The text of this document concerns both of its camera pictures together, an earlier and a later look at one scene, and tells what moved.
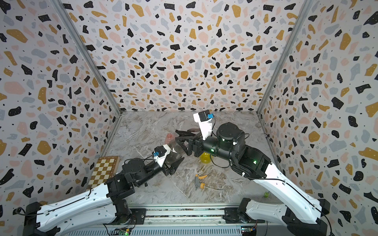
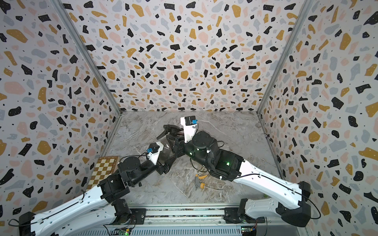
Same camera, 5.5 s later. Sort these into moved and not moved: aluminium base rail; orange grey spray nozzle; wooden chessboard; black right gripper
Moved: black right gripper
Not moved: aluminium base rail; wooden chessboard; orange grey spray nozzle
